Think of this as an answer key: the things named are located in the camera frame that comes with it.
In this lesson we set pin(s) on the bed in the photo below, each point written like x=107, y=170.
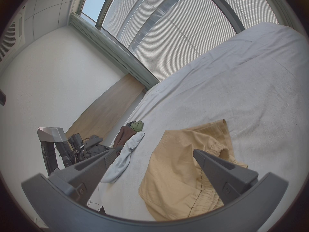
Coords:
x=229, y=93

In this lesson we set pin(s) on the black garment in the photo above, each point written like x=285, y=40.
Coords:
x=129, y=124

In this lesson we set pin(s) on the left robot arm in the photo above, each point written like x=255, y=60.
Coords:
x=50, y=134

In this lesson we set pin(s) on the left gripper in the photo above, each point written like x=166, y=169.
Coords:
x=96, y=151

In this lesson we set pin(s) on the green garment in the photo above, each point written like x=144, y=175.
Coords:
x=138, y=126

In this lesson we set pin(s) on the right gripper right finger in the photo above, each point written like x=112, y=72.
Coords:
x=227, y=177

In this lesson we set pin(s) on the brown garment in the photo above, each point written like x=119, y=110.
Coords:
x=124, y=136

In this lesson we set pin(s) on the white ceiling air conditioner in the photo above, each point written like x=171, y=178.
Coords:
x=12, y=37

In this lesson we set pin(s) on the pale grey garment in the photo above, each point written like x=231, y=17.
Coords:
x=123, y=158

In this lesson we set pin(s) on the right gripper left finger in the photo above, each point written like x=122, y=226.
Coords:
x=82, y=177

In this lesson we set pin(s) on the window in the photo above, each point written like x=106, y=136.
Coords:
x=181, y=32

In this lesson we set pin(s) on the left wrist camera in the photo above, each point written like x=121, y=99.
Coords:
x=95, y=139

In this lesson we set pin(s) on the grey-green curtain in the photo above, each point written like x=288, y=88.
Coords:
x=113, y=49

